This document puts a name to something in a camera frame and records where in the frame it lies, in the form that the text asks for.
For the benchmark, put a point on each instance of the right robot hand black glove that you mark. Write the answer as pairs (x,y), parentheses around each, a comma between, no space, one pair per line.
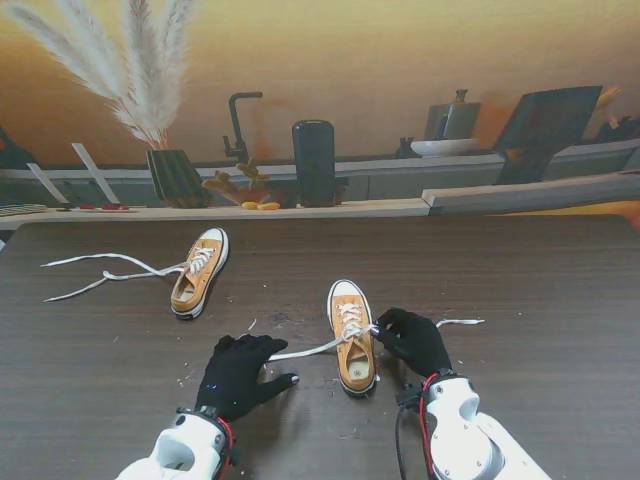
(417,340)

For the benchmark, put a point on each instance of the left robot hand black glove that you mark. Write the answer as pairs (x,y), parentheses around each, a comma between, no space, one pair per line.
(235,380)

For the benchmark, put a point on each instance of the white shoelace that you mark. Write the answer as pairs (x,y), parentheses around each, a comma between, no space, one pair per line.
(320,348)
(106,274)

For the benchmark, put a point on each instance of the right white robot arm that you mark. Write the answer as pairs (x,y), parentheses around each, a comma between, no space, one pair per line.
(465,430)

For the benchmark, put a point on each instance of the printed kitchen backdrop banner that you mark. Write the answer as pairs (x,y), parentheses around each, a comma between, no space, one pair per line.
(350,60)

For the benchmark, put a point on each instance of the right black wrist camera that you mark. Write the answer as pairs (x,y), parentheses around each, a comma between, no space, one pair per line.
(409,395)

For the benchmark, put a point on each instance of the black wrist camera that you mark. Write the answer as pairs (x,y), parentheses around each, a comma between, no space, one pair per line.
(233,456)
(409,395)

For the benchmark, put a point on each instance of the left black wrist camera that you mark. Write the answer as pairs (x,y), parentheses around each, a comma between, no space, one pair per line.
(233,456)

